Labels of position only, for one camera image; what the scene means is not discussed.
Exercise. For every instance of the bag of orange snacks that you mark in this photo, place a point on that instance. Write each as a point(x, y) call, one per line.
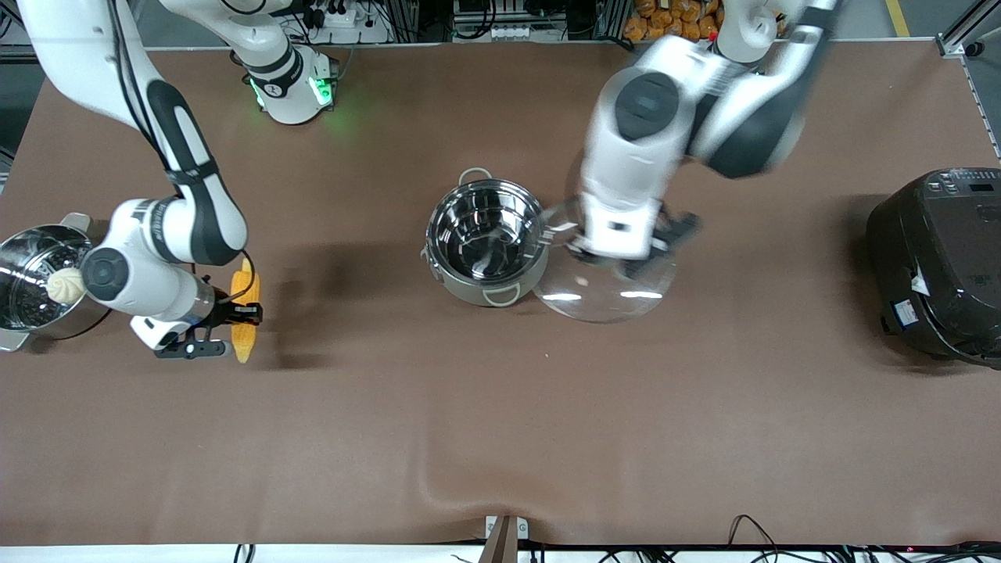
point(672, 19)

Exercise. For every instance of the yellow knitted corn cob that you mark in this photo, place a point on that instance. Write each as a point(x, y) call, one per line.
point(245, 344)

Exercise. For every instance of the white steamed bun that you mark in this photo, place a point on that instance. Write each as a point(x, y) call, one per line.
point(66, 286)

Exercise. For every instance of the white power strip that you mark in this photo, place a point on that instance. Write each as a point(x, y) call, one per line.
point(344, 19)

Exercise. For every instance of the aluminium frame profile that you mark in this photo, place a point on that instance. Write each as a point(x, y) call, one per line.
point(966, 35)

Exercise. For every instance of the black rice cooker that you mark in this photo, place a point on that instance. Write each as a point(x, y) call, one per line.
point(938, 274)

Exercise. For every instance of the glass pot lid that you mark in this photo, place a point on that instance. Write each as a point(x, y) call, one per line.
point(602, 303)

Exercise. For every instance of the steel steamer pot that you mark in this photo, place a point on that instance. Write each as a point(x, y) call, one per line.
point(31, 266)

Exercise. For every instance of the small white socket strip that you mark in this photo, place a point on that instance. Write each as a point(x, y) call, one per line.
point(516, 32)

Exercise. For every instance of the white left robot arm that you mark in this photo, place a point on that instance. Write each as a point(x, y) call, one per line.
point(641, 141)

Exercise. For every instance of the brown table cloth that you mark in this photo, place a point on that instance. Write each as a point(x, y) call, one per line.
point(500, 422)

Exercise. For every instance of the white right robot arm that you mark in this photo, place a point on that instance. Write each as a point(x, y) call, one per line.
point(195, 211)

